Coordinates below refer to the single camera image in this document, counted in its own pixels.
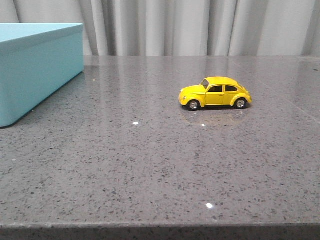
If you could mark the yellow toy beetle car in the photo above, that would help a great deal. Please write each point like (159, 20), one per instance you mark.
(215, 91)

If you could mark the grey pleated curtain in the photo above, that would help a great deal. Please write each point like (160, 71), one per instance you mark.
(181, 27)

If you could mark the light blue storage box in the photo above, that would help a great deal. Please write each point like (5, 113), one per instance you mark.
(36, 59)

